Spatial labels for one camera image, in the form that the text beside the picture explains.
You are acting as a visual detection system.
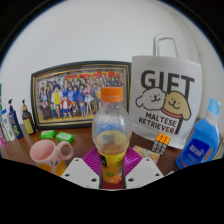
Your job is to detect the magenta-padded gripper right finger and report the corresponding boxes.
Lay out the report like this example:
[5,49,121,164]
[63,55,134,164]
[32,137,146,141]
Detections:
[122,147,165,190]

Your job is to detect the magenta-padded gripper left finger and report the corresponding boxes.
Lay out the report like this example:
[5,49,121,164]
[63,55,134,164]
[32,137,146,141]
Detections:
[60,147,101,190]

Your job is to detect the orange juice bottle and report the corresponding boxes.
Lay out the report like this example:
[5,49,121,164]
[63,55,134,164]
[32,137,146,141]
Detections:
[91,86,133,185]

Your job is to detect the small patterned packet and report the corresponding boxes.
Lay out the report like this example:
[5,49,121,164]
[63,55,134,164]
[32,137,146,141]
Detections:
[132,144,161,165]

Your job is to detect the round red coaster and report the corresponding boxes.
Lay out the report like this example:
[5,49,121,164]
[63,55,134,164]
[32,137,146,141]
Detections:
[100,180,125,190]

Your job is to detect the pink mug with orange prints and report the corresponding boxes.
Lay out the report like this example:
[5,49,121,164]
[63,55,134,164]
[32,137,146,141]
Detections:
[29,139,75,177]

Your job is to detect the blue detergent bottle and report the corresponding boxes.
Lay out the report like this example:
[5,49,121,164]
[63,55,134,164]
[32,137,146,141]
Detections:
[175,97,221,170]

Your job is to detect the dark amber pump bottle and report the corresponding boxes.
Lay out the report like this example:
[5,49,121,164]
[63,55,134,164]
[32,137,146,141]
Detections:
[21,98,37,136]

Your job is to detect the white paper gift bag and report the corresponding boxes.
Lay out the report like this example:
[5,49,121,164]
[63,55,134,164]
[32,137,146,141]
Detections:
[129,32,203,150]

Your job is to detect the framed group picture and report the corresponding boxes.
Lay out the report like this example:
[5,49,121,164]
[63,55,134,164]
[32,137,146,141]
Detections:
[30,60,133,130]

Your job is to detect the dark blue pump bottle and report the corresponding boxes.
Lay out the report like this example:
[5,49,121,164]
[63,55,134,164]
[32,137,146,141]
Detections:
[7,98,24,140]

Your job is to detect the white shampoo bottle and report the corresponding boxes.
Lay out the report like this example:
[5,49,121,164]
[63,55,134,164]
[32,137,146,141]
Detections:
[0,108,17,143]

